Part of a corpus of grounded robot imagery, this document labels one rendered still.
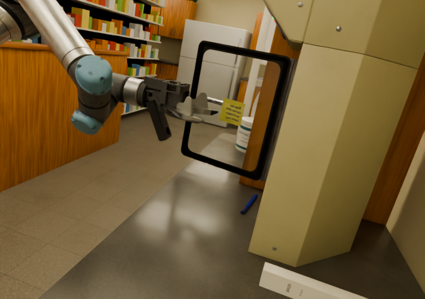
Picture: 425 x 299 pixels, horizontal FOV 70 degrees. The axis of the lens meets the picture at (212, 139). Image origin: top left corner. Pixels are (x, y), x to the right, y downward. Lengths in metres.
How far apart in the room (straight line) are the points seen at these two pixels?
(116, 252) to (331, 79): 0.55
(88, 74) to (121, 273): 0.40
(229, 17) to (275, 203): 5.83
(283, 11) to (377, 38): 0.18
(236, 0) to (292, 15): 5.79
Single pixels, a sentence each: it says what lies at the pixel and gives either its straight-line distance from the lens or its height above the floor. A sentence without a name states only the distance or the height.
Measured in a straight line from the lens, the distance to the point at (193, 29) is 5.83.
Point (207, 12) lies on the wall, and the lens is 6.51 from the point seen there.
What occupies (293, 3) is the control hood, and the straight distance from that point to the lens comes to 0.63.
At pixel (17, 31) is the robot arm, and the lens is 1.02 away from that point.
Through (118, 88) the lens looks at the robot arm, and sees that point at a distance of 0.86.
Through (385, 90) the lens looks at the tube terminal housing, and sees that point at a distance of 0.72.
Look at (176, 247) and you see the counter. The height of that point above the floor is 0.94.
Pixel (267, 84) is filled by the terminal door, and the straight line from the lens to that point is 0.94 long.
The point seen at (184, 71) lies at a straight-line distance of 5.85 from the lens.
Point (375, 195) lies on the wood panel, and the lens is 1.10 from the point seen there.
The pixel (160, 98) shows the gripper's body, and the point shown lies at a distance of 0.80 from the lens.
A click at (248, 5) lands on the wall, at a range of 6.35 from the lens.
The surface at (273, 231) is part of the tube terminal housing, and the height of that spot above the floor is 1.01.
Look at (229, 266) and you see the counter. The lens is 0.70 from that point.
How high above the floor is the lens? 1.37
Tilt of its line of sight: 16 degrees down
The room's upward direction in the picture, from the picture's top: 11 degrees clockwise
